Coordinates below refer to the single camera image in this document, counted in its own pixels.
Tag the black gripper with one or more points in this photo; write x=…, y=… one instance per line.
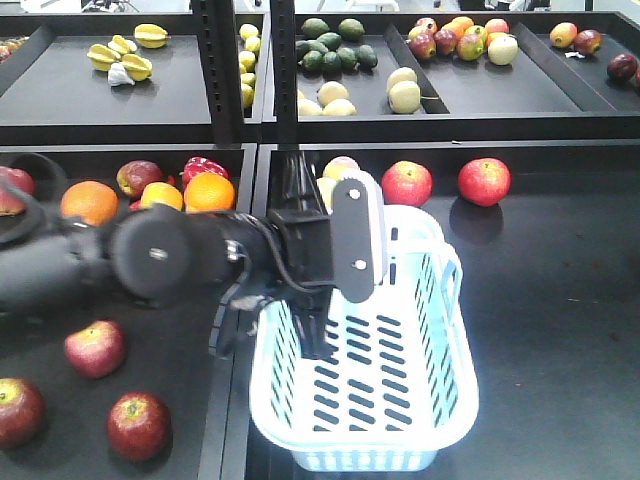
x=303, y=227

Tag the light blue plastic basket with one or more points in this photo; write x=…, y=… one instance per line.
x=399, y=382

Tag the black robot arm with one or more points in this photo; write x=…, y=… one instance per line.
x=160, y=255

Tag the pale peach front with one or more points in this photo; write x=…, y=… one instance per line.
x=326, y=186

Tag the pale peach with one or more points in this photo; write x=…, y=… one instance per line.
x=335, y=167
x=326, y=186

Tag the pale peach back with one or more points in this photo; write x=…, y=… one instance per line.
x=335, y=167

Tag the round orange right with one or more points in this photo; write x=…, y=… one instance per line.
x=209, y=191

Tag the red apple middle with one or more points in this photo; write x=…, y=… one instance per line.
x=407, y=183

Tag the red bell pepper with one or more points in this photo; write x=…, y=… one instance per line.
x=197, y=165

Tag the red yellow apple back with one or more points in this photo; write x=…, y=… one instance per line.
x=133, y=177

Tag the red apple right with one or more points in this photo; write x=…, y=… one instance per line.
x=484, y=181

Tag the orange with navel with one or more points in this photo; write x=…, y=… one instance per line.
x=93, y=202

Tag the pink red apple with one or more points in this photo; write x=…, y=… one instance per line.
x=97, y=350

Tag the dark red apple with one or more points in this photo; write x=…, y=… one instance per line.
x=22, y=411
x=139, y=426

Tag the black wooden produce display stand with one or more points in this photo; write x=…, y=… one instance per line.
x=550, y=290

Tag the white garlic bulb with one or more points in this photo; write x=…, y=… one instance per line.
x=118, y=76

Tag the dark red apple front left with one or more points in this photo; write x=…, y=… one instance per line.
x=22, y=411

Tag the black upright post right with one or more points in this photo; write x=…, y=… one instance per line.
x=283, y=35

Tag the black upright post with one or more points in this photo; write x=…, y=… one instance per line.
x=204, y=15
x=283, y=35

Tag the black upright post left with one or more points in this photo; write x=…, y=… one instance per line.
x=204, y=15

